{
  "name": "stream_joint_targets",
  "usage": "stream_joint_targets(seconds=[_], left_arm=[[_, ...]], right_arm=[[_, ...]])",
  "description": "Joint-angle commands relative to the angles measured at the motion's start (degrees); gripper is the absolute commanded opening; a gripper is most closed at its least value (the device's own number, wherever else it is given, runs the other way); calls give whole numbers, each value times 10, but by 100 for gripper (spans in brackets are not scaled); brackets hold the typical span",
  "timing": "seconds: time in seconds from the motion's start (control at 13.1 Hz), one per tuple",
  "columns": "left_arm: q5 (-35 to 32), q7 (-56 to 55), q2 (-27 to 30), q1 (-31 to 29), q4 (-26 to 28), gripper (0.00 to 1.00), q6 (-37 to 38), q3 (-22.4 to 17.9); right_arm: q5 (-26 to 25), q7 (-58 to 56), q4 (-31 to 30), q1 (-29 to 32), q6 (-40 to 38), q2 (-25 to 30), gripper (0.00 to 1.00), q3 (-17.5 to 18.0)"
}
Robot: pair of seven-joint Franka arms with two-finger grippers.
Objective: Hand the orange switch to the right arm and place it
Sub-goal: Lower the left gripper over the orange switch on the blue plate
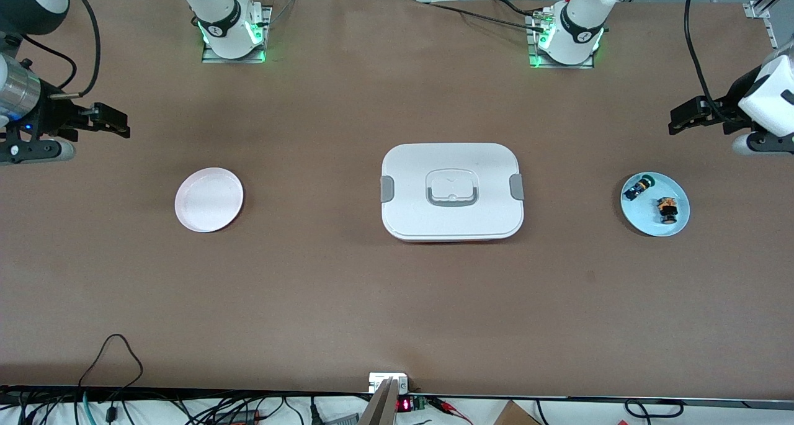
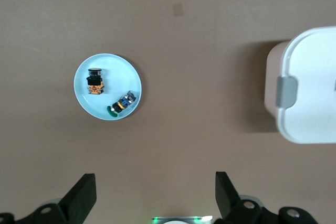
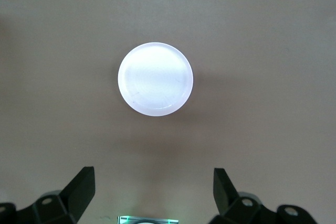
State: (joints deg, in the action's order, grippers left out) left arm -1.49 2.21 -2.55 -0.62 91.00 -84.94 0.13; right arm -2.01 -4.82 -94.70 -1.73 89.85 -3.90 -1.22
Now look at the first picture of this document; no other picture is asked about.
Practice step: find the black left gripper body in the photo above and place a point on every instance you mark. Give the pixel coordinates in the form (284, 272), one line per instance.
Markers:
(726, 109)

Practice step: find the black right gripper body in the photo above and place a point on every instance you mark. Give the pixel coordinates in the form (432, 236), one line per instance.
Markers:
(54, 115)

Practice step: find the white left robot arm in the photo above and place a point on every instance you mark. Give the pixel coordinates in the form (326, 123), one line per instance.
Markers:
(580, 22)

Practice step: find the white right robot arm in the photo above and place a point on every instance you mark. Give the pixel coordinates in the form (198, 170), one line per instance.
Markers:
(220, 15)

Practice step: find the light blue round plate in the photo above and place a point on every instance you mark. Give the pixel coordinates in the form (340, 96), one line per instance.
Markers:
(651, 223)

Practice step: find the pink round plate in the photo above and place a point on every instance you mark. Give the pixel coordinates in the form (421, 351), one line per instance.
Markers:
(209, 200)

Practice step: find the white lidded lunch box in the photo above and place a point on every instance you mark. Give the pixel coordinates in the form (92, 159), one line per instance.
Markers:
(453, 226)

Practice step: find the brown cardboard piece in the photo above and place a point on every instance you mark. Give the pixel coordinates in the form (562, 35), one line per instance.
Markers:
(515, 416)

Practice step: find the red clip leads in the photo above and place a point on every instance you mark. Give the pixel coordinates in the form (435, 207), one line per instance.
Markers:
(456, 414)

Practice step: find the red LED display module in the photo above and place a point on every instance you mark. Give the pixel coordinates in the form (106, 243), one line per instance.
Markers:
(404, 405)

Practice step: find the aluminium profile rail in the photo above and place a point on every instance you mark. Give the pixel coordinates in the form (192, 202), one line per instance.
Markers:
(757, 9)

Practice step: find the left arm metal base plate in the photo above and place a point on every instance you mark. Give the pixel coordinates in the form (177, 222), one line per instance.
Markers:
(535, 62)

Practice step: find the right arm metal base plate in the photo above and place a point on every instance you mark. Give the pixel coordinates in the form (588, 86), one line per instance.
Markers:
(260, 54)

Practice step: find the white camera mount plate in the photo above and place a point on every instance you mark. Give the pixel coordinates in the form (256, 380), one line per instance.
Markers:
(374, 381)

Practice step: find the grey camera mount pole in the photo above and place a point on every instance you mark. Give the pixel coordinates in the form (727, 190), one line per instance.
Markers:
(381, 406)

